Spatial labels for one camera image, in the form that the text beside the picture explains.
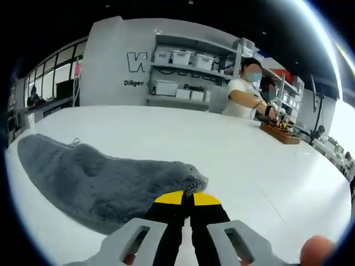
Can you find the pink tag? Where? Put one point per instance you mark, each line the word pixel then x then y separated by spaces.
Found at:
pixel 78 69

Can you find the black tripod stand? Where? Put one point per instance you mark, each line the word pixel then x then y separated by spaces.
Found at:
pixel 319 116

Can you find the person's right hand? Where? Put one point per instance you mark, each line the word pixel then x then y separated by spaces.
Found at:
pixel 319 249

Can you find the grey towel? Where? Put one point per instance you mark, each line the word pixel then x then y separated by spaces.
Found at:
pixel 83 180

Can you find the black monitor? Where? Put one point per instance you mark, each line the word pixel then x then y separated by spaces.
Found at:
pixel 65 88

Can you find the grey board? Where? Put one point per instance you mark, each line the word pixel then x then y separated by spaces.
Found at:
pixel 215 104

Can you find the small black bottle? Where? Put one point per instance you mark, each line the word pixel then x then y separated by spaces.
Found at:
pixel 154 89

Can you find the grey reception counter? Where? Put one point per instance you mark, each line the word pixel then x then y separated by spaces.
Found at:
pixel 52 108

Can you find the white stand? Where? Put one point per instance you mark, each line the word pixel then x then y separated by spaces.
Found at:
pixel 76 91

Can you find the brown wooden box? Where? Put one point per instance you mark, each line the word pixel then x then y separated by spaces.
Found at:
pixel 280 134

